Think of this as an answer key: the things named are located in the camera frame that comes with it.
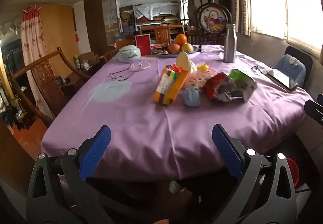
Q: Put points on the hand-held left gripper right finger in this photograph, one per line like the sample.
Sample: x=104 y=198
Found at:
x=227 y=150

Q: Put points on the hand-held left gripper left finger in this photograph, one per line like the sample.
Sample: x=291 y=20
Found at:
x=94 y=153

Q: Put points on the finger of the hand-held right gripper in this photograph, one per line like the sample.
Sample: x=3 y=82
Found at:
x=314 y=110

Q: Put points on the red snack bag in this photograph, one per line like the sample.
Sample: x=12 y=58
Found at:
x=219 y=87

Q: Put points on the blue face mask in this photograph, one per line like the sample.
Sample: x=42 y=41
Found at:
x=191 y=97

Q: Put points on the green white bag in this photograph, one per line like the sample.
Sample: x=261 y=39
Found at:
x=243 y=82

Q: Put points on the pink clear plastic wrapper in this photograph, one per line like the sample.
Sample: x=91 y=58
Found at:
x=199 y=77

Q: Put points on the orange yellow carton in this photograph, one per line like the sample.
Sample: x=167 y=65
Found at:
x=174 y=90

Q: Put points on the purple tablecloth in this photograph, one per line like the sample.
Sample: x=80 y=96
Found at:
x=126 y=125

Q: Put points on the black office chair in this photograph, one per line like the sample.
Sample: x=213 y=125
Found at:
x=301 y=53

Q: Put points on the thin-framed eyeglasses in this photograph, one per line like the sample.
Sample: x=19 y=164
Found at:
x=118 y=76

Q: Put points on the curved wooden armchair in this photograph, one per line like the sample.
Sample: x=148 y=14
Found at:
x=48 y=82

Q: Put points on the cardboard box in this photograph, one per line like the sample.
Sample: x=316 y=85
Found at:
x=88 y=58

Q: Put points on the metal bottle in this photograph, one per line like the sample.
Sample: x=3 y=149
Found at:
x=230 y=47

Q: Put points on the white ceramic jar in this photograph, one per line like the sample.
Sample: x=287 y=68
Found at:
x=129 y=55

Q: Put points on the blue-rimmed fruit plate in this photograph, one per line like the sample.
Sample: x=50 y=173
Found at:
x=186 y=53

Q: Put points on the yellow apple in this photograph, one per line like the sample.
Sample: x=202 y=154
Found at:
x=187 y=47

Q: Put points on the red apple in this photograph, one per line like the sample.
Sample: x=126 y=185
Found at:
x=174 y=48

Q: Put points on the red box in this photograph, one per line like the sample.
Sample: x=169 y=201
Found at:
x=143 y=45

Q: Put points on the brown walnuts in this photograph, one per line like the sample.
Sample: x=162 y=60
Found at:
x=161 y=50

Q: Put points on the orange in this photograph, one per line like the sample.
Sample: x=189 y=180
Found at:
x=181 y=39

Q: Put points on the red biscuit packet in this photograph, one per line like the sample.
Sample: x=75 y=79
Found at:
x=157 y=46

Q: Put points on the wooden door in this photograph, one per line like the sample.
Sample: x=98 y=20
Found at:
x=58 y=32

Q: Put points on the round decorative table screen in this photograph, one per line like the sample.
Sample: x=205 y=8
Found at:
x=213 y=21

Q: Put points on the carved wooden chair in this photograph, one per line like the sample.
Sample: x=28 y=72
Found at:
x=161 y=33

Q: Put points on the glass-door wooden cabinet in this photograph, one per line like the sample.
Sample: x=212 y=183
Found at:
x=97 y=17

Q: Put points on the white cloth cover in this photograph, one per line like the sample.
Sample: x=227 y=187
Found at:
x=156 y=9

